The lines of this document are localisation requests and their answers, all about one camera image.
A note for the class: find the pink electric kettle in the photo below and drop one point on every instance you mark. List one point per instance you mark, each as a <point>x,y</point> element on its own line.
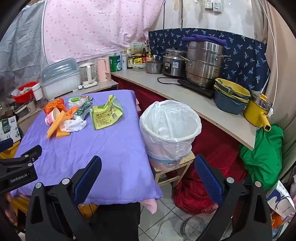
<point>103,70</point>

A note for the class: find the white lined trash bin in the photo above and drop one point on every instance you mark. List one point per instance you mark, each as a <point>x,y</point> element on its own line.
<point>168,128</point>

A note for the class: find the white bottle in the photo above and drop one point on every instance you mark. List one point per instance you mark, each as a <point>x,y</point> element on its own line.
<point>124,61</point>

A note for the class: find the navy floral backsplash cloth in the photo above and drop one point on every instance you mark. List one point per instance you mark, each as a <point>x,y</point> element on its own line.
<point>247,67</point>

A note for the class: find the purple tablecloth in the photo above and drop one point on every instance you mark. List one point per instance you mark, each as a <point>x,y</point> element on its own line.
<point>126,174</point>

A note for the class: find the green white cardboard box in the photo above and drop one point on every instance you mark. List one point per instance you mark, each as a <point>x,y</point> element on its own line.
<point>9,129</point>

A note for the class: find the orange printed plastic bag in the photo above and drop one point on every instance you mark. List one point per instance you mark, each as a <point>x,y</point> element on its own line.
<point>69,113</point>

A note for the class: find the pink floral curtain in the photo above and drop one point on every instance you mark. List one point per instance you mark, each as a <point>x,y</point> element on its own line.
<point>85,30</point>

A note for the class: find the yellow-green snack bag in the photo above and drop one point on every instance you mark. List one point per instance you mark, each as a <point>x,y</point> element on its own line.
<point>106,115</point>

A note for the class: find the white tissue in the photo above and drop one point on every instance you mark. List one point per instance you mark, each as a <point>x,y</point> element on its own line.
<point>70,125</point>

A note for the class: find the black induction cooker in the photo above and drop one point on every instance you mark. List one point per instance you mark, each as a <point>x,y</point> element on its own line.
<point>206,92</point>

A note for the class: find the dark soy sauce bottle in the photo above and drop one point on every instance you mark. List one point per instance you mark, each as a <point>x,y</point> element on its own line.
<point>129,59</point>

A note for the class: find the small grey mug pot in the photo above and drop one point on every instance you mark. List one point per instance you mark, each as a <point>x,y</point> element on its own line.
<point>25,109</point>

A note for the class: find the green plastic bag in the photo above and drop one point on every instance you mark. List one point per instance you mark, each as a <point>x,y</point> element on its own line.
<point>264,162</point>

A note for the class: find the yellow handled pot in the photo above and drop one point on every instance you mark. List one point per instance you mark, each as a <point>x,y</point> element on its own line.
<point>257,110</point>

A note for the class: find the purple cloth on pot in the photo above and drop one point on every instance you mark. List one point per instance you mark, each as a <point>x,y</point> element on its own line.
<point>202,38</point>

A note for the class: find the steel rice cooker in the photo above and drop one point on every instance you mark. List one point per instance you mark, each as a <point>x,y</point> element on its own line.
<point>174,64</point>

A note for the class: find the clear plastic wrap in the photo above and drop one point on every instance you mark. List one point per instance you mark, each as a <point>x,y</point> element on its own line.
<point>76,104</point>

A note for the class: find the green toothpaste box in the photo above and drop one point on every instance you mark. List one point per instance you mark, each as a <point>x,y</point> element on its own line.
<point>80,98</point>

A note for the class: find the green tin can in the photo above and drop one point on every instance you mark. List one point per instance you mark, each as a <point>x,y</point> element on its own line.
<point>115,63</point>

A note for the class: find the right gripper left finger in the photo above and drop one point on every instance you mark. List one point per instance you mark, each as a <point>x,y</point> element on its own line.
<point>53,212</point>

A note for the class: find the pink paper cup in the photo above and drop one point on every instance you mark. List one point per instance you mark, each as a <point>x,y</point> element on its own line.
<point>52,116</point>

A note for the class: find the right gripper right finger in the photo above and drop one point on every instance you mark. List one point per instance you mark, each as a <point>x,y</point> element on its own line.
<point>243,206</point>

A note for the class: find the green wrapper packet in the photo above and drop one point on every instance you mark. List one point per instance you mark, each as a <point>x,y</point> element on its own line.
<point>83,111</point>

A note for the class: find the white cup jar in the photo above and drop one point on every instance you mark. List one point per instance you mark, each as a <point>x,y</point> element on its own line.
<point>37,91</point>

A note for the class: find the large steel steamer pot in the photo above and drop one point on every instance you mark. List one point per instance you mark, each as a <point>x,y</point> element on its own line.
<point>204,63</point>

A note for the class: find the stacked blue yellow basins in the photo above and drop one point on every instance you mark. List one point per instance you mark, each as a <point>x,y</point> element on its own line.
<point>230,97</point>

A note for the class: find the red plastic basin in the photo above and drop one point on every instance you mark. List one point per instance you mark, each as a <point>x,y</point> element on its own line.
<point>26,93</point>

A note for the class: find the orange foam net sleeve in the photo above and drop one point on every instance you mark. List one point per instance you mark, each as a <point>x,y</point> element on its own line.
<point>55,127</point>

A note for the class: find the small steel pot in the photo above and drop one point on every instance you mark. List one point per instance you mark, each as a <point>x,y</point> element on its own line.
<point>153,67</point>

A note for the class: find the wooden stool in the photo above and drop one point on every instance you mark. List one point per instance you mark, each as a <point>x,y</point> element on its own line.
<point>174,175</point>

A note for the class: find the red-orange plastic bag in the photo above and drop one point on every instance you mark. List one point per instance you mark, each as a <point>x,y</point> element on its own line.
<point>57,103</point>

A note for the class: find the white glass kettle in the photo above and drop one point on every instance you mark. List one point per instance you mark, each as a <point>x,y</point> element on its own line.
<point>87,75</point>

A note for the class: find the dish rack with grey lid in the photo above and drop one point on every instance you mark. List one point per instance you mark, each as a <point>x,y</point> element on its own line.
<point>60,78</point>

